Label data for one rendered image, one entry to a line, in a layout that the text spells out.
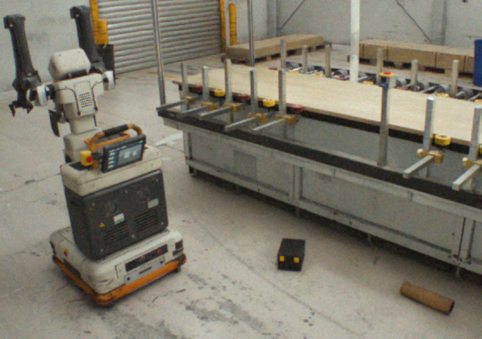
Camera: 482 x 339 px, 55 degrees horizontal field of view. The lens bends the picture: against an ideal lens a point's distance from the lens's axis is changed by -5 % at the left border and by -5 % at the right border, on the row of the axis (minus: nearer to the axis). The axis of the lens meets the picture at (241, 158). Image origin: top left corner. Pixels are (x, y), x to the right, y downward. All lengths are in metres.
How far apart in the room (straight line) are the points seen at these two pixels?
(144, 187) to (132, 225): 0.23
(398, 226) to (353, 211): 0.35
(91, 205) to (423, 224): 1.95
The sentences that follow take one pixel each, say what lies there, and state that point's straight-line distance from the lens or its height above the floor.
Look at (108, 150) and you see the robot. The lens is 2.54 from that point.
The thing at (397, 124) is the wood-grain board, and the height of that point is 0.90.
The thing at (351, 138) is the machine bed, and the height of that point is 0.73.
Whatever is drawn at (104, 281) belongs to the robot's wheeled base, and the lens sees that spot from 2.80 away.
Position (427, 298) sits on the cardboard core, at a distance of 2.87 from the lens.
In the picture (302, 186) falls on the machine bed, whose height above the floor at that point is 0.26.
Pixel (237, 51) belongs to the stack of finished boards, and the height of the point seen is 0.24.
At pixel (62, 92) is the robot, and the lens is 2.84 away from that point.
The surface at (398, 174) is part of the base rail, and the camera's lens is 2.74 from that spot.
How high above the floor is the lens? 1.75
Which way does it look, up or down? 21 degrees down
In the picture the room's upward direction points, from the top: 3 degrees counter-clockwise
